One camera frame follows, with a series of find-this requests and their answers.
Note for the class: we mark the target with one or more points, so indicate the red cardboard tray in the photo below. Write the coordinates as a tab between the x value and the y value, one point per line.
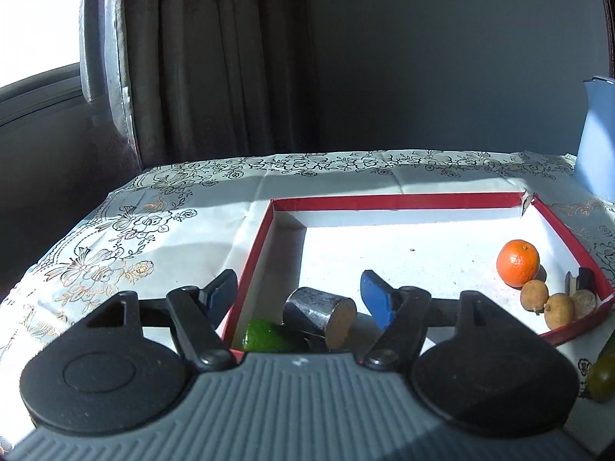
250	269

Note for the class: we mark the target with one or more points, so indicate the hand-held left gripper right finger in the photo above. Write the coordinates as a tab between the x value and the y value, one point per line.
377	297

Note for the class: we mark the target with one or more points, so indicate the white floral tablecloth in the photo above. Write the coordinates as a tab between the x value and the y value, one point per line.
168	249

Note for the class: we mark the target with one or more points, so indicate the small orange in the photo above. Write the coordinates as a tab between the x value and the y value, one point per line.
518	263

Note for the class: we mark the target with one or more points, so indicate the green cucumber piece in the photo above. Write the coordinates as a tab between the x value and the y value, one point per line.
266	338

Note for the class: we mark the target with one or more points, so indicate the window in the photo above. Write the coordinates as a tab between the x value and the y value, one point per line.
33	33

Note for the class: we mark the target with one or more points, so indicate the brown curtain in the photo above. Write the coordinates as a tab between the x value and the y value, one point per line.
202	57

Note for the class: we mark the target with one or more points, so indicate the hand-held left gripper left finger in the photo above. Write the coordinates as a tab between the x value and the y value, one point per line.
221	293

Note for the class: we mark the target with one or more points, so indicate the light blue electric kettle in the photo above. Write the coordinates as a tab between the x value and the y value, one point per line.
598	144

